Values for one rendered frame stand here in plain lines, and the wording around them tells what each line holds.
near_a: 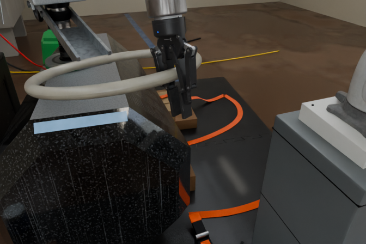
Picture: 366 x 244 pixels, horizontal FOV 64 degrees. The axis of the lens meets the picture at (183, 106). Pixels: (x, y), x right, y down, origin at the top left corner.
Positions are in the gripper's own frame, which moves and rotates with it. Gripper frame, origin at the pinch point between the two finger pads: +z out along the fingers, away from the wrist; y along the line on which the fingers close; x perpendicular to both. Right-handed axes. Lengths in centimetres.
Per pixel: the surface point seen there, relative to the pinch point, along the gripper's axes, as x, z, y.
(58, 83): -4, 1, 75
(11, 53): -83, 4, 381
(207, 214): -52, 89, 43
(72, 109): 4, 7, 51
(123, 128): -5.7, 15.7, 35.7
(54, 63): -10, -6, 88
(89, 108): -0.5, 7.8, 47.3
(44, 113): 12, 7, 56
